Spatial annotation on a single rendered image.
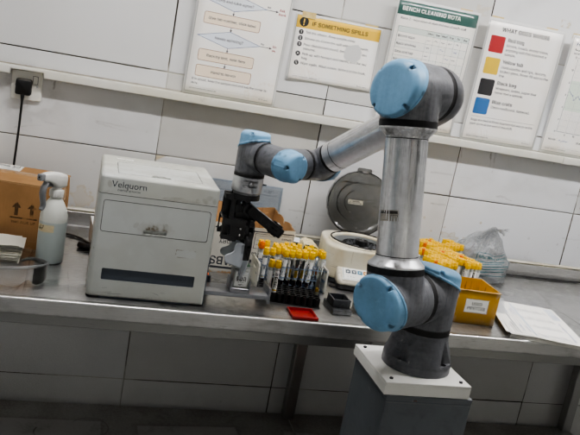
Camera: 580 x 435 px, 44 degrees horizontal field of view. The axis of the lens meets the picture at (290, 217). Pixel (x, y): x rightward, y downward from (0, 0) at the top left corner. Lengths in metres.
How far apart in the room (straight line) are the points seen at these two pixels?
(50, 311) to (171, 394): 0.96
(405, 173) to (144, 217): 0.64
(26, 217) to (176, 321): 0.55
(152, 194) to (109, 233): 0.13
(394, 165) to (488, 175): 1.29
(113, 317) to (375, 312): 0.64
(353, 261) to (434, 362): 0.67
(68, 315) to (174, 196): 0.37
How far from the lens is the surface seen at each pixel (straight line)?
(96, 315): 1.76
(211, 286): 1.84
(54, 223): 1.95
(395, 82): 1.42
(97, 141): 2.34
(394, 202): 1.43
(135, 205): 1.72
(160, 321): 1.77
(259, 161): 1.70
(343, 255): 2.17
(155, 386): 2.61
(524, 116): 2.72
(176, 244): 1.75
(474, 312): 2.11
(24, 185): 2.06
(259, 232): 2.08
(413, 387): 1.56
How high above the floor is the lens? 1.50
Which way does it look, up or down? 12 degrees down
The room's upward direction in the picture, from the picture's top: 11 degrees clockwise
